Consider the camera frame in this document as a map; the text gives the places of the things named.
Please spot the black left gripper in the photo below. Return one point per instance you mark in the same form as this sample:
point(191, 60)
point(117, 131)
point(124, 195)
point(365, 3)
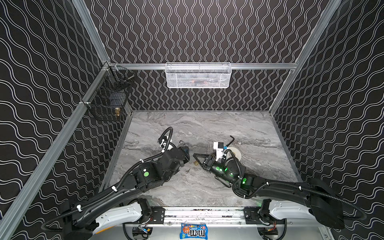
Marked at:
point(184, 153)

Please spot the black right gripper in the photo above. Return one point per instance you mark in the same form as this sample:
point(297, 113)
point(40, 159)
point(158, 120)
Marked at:
point(209, 162)

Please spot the blue padlock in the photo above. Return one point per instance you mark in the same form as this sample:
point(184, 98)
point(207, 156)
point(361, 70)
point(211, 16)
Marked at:
point(183, 146)

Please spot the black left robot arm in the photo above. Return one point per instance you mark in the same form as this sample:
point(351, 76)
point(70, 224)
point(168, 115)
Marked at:
point(119, 203)

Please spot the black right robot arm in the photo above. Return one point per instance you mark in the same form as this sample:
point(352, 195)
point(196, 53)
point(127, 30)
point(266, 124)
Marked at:
point(313, 200)

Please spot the black hex key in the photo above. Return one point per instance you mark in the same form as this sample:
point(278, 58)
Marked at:
point(231, 141)

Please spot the white tape roll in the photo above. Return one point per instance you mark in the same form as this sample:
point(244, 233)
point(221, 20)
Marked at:
point(234, 153)

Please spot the blue candy bag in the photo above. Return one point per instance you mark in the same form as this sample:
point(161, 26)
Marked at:
point(194, 231)

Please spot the brass object in basket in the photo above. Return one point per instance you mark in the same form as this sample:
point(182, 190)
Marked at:
point(117, 112)

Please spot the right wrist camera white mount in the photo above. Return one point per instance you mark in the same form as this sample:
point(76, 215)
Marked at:
point(219, 147)

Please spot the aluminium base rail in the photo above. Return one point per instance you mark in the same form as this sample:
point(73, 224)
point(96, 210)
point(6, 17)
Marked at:
point(210, 216)

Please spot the white wire mesh basket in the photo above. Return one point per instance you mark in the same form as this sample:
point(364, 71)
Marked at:
point(197, 75)

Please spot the black wire basket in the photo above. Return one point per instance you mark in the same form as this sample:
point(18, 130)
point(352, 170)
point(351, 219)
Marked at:
point(112, 91)

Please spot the aluminium corner frame post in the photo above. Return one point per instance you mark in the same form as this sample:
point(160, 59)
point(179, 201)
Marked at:
point(91, 29)

